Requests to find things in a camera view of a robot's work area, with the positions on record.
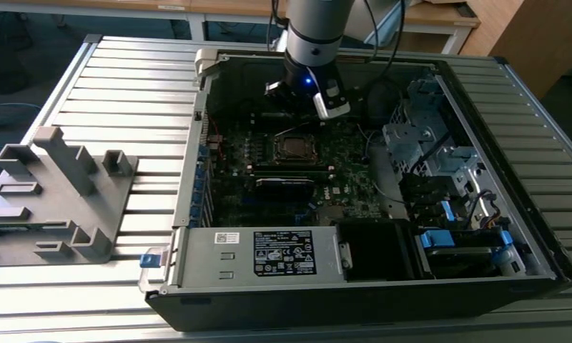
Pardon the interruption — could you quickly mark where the wooden cabinet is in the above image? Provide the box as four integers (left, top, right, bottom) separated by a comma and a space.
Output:
460, 0, 572, 101

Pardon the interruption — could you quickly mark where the metal locking lever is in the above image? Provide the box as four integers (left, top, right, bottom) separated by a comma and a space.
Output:
273, 121, 313, 137

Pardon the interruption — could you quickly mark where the black fan shroud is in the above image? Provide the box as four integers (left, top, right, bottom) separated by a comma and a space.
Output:
336, 218, 423, 283

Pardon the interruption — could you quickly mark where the grey chipset heatsink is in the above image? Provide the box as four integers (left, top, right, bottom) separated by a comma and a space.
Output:
316, 206, 345, 222

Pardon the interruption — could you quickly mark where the wooden desk white frame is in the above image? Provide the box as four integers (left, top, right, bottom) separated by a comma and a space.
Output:
189, 0, 482, 54
0, 0, 205, 42

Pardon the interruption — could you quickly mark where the grey parts rack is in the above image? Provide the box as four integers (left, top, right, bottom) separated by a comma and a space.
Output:
0, 125, 140, 267

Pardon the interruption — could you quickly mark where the hard disk in blue carrier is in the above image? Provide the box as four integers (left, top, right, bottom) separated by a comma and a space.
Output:
416, 228, 515, 280

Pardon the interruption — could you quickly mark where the metal socket cover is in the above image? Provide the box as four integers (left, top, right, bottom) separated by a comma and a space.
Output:
272, 135, 323, 165

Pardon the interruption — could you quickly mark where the metal drive cage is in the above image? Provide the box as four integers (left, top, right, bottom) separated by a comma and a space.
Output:
380, 76, 491, 201

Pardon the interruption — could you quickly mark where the black power cable bundle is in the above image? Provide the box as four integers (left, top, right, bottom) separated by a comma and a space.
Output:
462, 188, 512, 232

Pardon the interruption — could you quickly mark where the green RAM stick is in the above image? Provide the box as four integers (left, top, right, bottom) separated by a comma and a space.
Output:
0, 222, 73, 233

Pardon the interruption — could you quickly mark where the silver CPU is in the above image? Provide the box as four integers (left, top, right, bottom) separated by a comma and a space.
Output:
283, 138, 316, 158

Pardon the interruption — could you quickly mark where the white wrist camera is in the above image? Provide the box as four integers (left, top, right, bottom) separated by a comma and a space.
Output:
313, 79, 353, 121

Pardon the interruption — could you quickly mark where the grey power supply unit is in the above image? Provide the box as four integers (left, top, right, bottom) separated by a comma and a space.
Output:
169, 227, 349, 289

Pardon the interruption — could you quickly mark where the green motherboard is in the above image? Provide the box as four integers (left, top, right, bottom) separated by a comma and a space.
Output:
208, 116, 397, 229

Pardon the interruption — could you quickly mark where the black graphics card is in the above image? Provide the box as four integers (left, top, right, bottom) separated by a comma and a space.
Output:
253, 176, 316, 202

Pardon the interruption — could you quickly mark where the CPU socket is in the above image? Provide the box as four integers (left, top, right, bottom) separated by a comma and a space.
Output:
269, 134, 325, 167

